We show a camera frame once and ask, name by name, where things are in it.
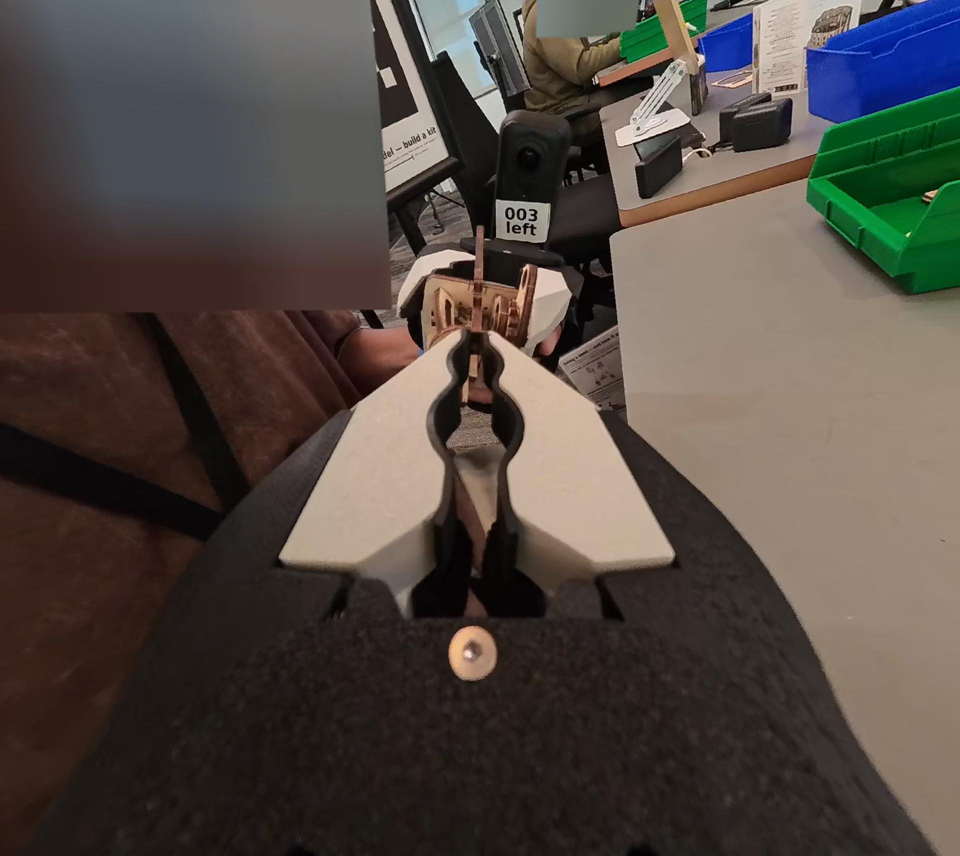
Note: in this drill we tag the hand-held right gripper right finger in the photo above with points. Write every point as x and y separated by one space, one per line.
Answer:
577 496

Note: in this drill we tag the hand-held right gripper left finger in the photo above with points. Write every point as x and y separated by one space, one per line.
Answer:
375 488

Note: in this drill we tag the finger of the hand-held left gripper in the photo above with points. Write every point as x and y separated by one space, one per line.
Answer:
551 305
414 290

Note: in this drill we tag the wooden model assembly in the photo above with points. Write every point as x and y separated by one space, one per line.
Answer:
454 305

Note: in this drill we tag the thin wooden model part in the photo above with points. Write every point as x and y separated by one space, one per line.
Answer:
478 271

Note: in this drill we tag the person's left forearm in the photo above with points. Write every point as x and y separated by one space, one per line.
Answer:
379 355

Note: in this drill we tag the person's left hand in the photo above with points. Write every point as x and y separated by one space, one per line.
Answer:
482 397

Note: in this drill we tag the black easel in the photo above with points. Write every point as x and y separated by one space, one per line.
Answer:
409 220

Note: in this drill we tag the printed instruction leaflet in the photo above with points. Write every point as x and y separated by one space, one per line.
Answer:
596 368

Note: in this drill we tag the small black monitor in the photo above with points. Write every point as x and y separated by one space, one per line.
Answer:
496 46

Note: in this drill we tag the black rectangular box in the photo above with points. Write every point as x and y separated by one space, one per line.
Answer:
658 167
739 117
761 127

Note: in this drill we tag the framed marker poster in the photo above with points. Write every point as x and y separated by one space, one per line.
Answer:
397 83

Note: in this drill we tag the wooden stand panel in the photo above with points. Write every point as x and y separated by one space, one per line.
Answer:
671 8

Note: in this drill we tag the flat wooden piece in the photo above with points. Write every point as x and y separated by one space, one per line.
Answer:
730 80

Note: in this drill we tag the small blue plastic bin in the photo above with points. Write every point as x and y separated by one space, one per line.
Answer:
726 46

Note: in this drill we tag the standing printed instruction sheet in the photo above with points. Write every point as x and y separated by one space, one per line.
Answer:
795 38

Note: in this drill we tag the large green plastic bin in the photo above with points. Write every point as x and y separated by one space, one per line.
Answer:
885 196

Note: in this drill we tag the large blue plastic bin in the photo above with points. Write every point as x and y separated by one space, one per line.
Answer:
877 72

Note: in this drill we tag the wooden piece in bin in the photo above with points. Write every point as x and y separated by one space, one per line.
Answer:
924 207

